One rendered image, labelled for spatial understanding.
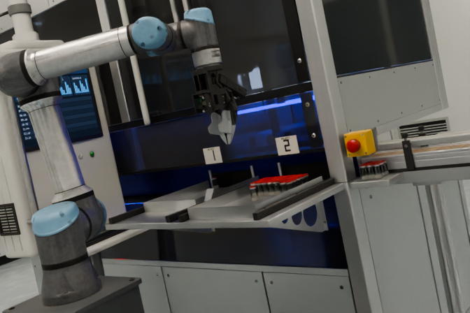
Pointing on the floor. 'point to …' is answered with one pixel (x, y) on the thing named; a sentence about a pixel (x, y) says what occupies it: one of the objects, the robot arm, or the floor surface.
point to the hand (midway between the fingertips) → (229, 139)
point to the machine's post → (334, 134)
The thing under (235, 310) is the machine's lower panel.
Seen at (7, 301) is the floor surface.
